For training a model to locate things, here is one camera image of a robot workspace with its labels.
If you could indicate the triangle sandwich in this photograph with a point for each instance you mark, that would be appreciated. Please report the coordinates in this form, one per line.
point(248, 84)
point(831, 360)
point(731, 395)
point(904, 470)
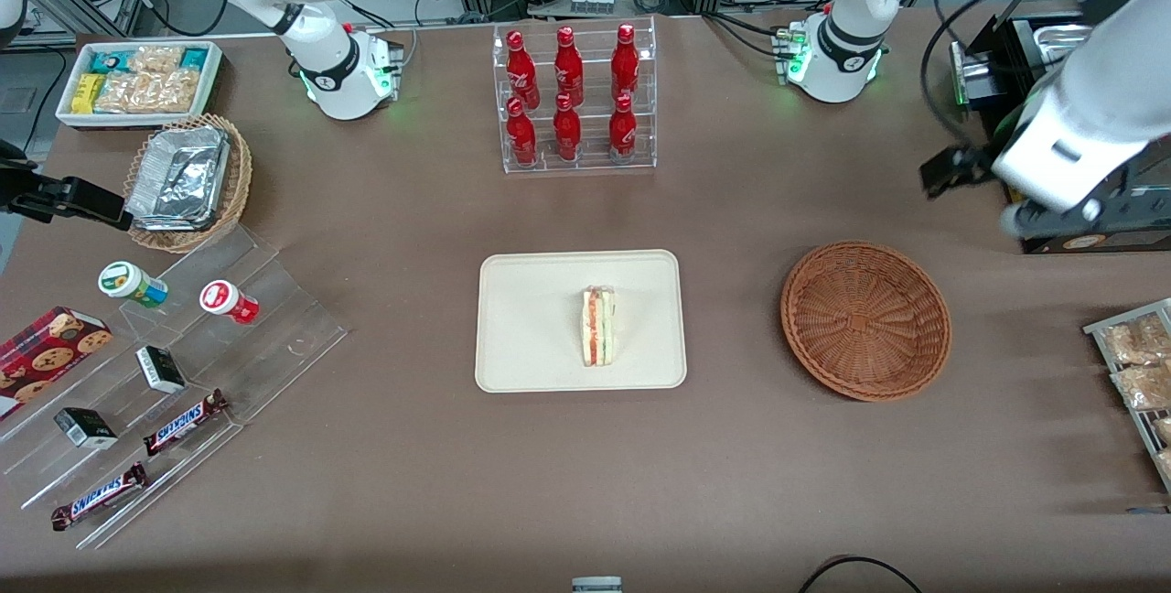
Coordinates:
point(599, 328)

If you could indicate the green lid snack cup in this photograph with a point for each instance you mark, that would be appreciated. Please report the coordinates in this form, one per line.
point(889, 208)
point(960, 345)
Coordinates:
point(128, 282)

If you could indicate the red lid snack cup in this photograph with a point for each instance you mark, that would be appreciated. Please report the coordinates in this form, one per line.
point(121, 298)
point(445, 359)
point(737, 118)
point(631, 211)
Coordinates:
point(224, 300)

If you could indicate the small grey white device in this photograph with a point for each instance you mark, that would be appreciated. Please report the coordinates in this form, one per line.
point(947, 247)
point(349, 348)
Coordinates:
point(596, 586)

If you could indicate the red tartan cookie box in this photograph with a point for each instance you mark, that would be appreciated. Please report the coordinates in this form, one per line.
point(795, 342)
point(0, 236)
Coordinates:
point(46, 355)

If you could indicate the steel warmer pan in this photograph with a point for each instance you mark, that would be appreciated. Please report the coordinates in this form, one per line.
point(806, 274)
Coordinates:
point(1061, 37)

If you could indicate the aluminium foil tray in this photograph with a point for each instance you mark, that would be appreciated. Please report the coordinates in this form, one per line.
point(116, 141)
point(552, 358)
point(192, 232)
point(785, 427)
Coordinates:
point(178, 177)

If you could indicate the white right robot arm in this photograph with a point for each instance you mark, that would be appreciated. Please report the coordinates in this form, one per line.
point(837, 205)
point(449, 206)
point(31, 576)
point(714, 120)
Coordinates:
point(320, 71)

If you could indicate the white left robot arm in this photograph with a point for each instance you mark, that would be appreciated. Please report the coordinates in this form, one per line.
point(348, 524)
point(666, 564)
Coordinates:
point(1070, 117)

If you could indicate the clear cracker bag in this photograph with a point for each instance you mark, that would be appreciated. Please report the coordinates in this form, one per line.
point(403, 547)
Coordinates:
point(155, 59)
point(123, 94)
point(174, 91)

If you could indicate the cream plastic tray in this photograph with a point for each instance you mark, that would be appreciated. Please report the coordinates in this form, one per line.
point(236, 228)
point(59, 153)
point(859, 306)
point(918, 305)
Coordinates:
point(531, 328)

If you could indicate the teal snack pack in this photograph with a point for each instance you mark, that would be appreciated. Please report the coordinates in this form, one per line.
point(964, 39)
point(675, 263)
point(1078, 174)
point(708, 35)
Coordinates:
point(195, 58)
point(105, 60)

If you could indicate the red cola bottle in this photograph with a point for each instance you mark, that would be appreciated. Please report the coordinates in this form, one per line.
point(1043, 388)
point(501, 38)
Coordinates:
point(625, 67)
point(567, 131)
point(521, 140)
point(622, 131)
point(568, 71)
point(521, 76)

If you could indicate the clear acrylic bottle rack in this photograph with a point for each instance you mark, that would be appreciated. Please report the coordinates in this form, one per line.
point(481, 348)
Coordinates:
point(593, 71)

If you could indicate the white rectangular snack bin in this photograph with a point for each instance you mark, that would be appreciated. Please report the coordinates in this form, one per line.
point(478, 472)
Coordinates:
point(137, 121)

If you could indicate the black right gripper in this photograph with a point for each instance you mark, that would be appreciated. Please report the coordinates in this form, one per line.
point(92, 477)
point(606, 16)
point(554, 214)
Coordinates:
point(27, 197)

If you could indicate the yellow snack pack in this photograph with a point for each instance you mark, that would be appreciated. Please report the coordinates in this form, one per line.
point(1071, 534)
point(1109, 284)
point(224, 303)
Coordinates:
point(87, 94)

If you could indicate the white power strip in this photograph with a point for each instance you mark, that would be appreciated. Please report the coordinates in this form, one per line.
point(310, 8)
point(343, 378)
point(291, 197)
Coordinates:
point(592, 2)

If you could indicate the Snickers chocolate bar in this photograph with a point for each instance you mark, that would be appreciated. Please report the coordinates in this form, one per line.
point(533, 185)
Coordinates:
point(183, 424)
point(101, 497)

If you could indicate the small black carton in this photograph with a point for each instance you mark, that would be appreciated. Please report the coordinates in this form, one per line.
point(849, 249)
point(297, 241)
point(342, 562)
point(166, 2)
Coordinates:
point(87, 428)
point(160, 369)

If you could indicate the clear bag of crackers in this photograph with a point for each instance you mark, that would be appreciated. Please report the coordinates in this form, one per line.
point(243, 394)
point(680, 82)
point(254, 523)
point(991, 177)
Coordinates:
point(1165, 465)
point(1163, 430)
point(1134, 341)
point(1144, 387)

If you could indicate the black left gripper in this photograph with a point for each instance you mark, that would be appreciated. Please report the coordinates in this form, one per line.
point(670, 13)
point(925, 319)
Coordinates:
point(972, 163)

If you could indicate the round brown wicker basket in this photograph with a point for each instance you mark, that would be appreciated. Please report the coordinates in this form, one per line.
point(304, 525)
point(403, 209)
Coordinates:
point(864, 323)

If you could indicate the black food warmer machine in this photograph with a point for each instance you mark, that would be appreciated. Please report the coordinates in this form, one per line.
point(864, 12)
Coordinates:
point(979, 80)

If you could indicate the light wicker basket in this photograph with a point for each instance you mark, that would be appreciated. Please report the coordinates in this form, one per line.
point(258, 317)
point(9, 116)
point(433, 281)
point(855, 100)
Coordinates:
point(238, 190)

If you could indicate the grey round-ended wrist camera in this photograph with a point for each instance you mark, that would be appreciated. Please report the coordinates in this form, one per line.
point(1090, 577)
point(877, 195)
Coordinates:
point(1052, 220)

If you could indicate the clear acrylic stepped display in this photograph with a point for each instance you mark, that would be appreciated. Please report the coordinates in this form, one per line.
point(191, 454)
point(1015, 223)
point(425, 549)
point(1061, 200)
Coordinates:
point(274, 337)

